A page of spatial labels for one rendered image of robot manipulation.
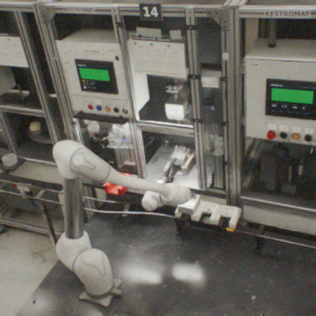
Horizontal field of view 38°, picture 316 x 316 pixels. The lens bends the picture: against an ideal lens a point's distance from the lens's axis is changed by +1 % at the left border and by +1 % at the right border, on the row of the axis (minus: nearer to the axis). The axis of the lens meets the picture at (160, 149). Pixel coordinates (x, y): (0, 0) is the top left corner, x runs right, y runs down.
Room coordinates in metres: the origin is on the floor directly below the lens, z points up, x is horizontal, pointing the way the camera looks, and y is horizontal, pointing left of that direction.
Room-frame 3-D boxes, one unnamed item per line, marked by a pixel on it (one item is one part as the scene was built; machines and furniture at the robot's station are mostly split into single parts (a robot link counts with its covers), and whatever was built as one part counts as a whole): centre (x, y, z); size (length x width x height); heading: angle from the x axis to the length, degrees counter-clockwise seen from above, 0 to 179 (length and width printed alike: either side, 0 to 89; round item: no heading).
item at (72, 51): (2.56, 0.28, 1.60); 0.42 x 0.29 x 0.46; 63
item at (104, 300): (1.70, 0.41, 0.71); 0.22 x 0.18 x 0.06; 63
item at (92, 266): (1.71, 0.43, 0.85); 0.18 x 0.16 x 0.22; 40
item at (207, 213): (2.02, -0.23, 0.84); 0.36 x 0.14 x 0.10; 63
